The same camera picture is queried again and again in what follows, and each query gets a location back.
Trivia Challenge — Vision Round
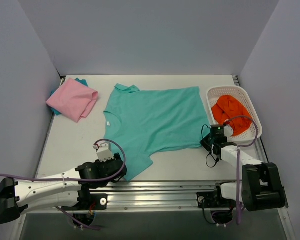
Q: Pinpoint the teal t-shirt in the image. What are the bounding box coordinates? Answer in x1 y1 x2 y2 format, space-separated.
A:
104 84 209 181

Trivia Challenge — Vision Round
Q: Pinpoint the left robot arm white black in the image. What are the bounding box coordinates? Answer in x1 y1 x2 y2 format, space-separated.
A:
0 153 127 225

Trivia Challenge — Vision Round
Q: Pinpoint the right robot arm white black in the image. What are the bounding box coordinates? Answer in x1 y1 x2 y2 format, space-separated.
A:
200 124 286 212

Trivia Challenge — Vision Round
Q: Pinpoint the orange crumpled t-shirt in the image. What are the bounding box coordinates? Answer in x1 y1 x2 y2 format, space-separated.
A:
211 95 252 137

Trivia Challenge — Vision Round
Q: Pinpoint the white perforated plastic basket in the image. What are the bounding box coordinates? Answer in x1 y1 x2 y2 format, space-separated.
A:
206 86 262 143

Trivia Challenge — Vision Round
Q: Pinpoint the pink folded t-shirt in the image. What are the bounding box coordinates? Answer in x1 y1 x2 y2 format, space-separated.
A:
46 78 98 123

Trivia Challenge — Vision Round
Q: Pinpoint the teal folded t-shirt underneath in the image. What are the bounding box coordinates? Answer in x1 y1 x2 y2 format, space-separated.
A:
46 78 90 121

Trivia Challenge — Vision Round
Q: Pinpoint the black thin cable loop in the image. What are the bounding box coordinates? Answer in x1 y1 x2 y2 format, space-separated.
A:
201 124 220 169

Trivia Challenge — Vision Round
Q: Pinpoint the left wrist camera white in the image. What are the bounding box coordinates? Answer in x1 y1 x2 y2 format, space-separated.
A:
93 141 114 163

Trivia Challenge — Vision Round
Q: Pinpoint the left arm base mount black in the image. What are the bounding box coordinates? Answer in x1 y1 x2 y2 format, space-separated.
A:
61 193 108 211

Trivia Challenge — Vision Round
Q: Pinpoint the aluminium rail frame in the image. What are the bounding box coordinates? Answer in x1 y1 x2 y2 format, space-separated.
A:
11 75 295 240

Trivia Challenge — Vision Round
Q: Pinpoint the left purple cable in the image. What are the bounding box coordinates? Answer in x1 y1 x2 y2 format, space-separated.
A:
0 139 127 231

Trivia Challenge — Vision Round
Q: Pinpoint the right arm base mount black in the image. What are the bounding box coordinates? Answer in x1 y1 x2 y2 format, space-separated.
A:
196 191 236 209

